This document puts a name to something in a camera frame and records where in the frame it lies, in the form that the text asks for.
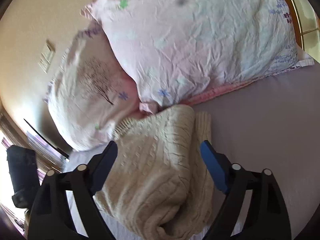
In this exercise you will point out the wooden headboard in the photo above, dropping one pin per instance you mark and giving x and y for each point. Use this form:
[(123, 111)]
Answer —
[(306, 25)]

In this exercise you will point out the beige cable-knit sweater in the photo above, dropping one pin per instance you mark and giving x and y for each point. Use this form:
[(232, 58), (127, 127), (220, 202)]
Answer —
[(159, 186)]

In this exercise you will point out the black framed mirror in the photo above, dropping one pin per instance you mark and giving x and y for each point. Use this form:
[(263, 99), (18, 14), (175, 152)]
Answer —
[(63, 153)]

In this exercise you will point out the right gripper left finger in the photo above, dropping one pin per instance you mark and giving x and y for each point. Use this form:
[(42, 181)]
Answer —
[(50, 216)]

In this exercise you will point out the pink pillow with snowflake print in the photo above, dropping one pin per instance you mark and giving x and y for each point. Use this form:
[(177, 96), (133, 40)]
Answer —
[(191, 51)]

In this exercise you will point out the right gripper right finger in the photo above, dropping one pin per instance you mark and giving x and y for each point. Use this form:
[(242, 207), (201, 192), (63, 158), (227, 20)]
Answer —
[(267, 216)]

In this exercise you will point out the pink pillow with tree print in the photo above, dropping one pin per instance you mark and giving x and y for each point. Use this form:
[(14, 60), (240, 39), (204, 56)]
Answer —
[(90, 93)]

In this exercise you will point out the white wall switch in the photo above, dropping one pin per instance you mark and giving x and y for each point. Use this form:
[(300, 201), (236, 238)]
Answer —
[(46, 56)]

